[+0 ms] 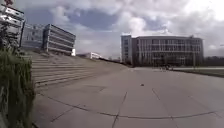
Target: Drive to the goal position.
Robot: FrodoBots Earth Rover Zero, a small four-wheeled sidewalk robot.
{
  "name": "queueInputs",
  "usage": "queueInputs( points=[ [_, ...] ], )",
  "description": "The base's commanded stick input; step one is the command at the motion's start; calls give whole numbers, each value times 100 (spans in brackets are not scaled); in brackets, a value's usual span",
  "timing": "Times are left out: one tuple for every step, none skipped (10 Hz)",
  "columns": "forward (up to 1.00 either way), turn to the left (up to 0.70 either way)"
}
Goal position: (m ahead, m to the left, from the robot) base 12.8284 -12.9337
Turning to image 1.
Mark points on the row of trees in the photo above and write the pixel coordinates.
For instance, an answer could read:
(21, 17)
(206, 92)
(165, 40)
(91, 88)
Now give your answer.
(214, 60)

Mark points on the glass and concrete building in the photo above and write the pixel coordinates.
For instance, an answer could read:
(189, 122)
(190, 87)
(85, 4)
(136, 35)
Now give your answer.
(53, 40)

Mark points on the green bush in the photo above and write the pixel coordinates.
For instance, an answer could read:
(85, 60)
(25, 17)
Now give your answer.
(15, 86)

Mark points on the low white building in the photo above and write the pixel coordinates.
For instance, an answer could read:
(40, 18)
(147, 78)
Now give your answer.
(91, 55)

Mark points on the grass strip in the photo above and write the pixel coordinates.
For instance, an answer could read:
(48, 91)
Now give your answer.
(203, 71)

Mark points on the grey concrete slab pavement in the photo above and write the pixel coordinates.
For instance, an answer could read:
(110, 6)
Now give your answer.
(140, 100)

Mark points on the wide concrete stairs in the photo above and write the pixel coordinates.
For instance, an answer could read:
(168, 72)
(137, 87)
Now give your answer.
(56, 70)

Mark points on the large grey building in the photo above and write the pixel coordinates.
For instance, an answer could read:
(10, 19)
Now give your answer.
(166, 50)

